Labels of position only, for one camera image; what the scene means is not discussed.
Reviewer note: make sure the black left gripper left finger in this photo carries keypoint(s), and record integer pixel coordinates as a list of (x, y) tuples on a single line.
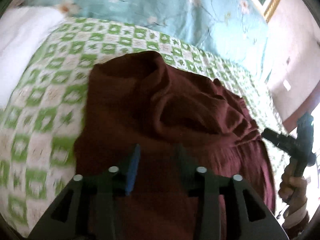
[(85, 208)]

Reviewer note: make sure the light blue floral duvet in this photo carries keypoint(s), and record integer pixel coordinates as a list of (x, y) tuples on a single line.
[(232, 29)]

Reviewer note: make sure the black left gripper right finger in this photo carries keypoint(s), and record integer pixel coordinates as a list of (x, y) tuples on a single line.
[(224, 203)]

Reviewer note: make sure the green white checkered quilt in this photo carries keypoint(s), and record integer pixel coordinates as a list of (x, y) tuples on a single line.
[(45, 111)]

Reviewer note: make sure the right hand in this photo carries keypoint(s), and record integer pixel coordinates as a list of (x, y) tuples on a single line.
[(292, 189)]

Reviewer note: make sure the dark red knit garment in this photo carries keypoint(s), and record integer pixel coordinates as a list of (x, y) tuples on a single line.
[(138, 99)]

